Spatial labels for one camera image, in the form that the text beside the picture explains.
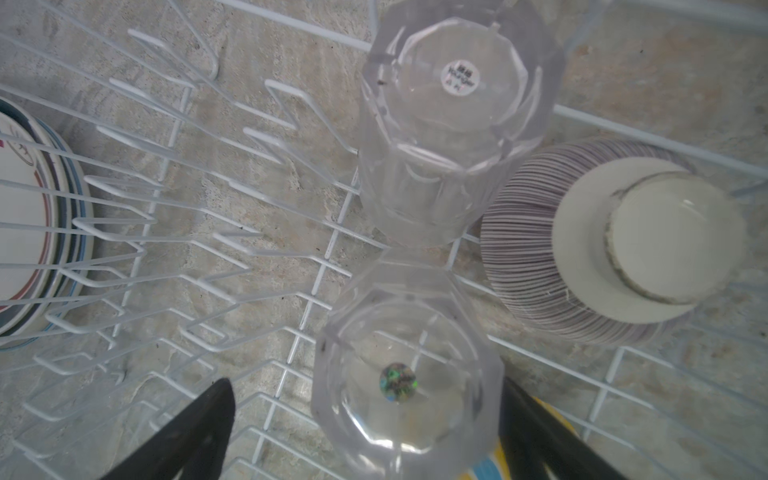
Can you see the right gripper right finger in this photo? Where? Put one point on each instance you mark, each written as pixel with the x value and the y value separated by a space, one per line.
pixel 537 445

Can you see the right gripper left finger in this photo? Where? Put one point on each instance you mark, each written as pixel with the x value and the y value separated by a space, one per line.
pixel 192 445

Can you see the clear glass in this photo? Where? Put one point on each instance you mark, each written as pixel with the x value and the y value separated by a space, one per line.
pixel 454 96
pixel 406 384

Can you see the white plate blue rim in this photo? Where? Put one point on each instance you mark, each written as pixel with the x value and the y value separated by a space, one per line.
pixel 81 246

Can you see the white wire dish rack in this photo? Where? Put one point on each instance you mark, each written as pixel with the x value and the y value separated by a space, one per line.
pixel 218 140

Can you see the clear glass back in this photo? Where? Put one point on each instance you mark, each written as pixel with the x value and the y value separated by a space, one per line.
pixel 454 96

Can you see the yellow blue patterned bowl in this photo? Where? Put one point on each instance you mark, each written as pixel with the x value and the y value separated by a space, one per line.
pixel 495 466

